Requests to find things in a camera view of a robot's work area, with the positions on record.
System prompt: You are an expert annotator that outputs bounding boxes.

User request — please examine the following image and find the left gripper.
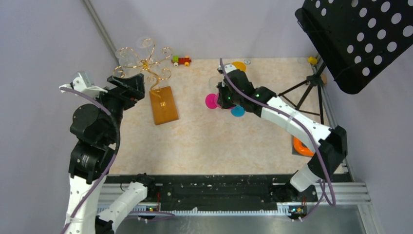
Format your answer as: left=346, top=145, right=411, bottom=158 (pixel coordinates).
left=87, top=73, right=146, bottom=142

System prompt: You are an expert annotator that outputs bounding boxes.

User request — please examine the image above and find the clear wine glass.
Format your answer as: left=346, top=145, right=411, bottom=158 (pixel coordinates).
left=208, top=76, right=222, bottom=94
left=115, top=47, right=137, bottom=67
left=136, top=37, right=155, bottom=59

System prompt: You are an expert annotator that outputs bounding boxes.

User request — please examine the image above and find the pink plastic wine glass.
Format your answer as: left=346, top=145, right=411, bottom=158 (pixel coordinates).
left=205, top=93, right=223, bottom=109

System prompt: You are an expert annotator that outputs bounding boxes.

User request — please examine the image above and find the yellow plastic wine glass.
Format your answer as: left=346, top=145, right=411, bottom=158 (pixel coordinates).
left=231, top=61, right=246, bottom=72

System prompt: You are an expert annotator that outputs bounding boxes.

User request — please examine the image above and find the blue plastic wine glass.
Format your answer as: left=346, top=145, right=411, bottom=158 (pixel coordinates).
left=230, top=105, right=245, bottom=117

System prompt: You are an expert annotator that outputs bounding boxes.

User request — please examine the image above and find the clear wine glass back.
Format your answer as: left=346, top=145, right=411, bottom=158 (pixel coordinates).
left=136, top=37, right=155, bottom=59

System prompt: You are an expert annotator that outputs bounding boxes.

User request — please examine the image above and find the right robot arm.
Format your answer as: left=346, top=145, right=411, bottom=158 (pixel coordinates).
left=217, top=64, right=348, bottom=201

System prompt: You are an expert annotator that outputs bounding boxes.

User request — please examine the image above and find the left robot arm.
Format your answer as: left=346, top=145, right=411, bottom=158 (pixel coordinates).
left=60, top=72, right=156, bottom=234

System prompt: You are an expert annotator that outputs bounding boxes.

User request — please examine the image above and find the wooden rack base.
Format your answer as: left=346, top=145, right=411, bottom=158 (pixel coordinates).
left=150, top=86, right=179, bottom=125

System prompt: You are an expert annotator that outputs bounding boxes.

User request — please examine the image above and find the colourful toy train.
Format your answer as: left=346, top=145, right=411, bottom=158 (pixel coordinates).
left=171, top=56, right=192, bottom=67

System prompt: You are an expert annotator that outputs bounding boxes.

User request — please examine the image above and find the orange tape dispenser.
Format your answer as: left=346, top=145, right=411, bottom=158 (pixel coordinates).
left=292, top=137, right=314, bottom=157

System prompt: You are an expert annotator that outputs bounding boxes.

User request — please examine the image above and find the yellow clamp knob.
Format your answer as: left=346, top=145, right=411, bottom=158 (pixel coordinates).
left=307, top=57, right=319, bottom=65

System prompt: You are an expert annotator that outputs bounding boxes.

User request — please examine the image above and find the black perforated music stand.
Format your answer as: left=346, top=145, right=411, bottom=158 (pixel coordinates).
left=277, top=0, right=413, bottom=127

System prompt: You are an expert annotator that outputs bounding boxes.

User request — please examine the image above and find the gold wire wine glass rack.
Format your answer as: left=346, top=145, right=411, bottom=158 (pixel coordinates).
left=113, top=39, right=174, bottom=92

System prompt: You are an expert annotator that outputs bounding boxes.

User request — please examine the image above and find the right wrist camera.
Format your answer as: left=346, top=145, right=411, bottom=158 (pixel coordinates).
left=217, top=63, right=238, bottom=74

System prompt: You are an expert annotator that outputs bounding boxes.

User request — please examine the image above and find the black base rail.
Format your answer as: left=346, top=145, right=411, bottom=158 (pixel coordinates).
left=106, top=174, right=352, bottom=214

